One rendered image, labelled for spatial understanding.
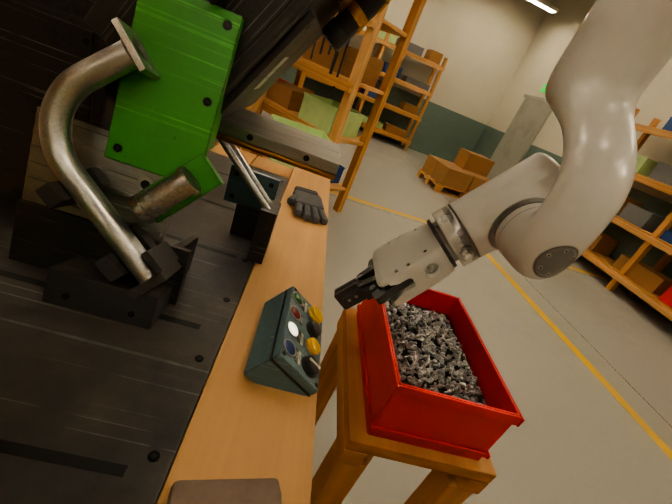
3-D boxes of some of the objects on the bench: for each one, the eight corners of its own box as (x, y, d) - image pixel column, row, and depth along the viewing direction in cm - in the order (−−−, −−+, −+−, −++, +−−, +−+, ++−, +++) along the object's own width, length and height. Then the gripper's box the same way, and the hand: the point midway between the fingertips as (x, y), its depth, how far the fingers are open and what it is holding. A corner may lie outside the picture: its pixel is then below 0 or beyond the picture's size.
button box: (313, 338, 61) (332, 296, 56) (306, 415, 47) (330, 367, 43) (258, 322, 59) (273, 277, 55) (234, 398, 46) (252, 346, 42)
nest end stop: (152, 284, 50) (182, 266, 50) (132, 300, 44) (166, 280, 44) (146, 278, 50) (177, 259, 49) (126, 293, 44) (160, 272, 44)
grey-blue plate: (262, 239, 76) (281, 178, 69) (261, 243, 74) (279, 182, 68) (218, 225, 74) (233, 161, 68) (215, 229, 72) (230, 164, 66)
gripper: (424, 199, 54) (326, 258, 59) (452, 243, 41) (323, 314, 46) (446, 235, 57) (351, 289, 62) (479, 287, 44) (354, 350, 49)
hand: (350, 294), depth 54 cm, fingers closed
